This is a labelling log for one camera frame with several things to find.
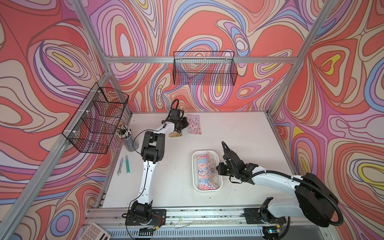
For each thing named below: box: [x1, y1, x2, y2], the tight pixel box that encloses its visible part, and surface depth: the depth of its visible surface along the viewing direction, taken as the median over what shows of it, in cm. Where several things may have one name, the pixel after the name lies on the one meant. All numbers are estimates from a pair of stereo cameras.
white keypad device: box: [79, 222, 111, 240], surface depth 69 cm
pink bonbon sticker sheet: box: [188, 114, 202, 135], surface depth 113 cm
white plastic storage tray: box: [191, 150, 223, 192], surface depth 86 cm
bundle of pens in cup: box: [115, 124, 132, 139], surface depth 88 cm
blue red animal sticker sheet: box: [196, 154, 218, 190], surface depth 86 cm
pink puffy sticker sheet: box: [208, 151, 219, 185], surface depth 85 cm
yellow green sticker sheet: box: [168, 130, 183, 138], surface depth 107 cm
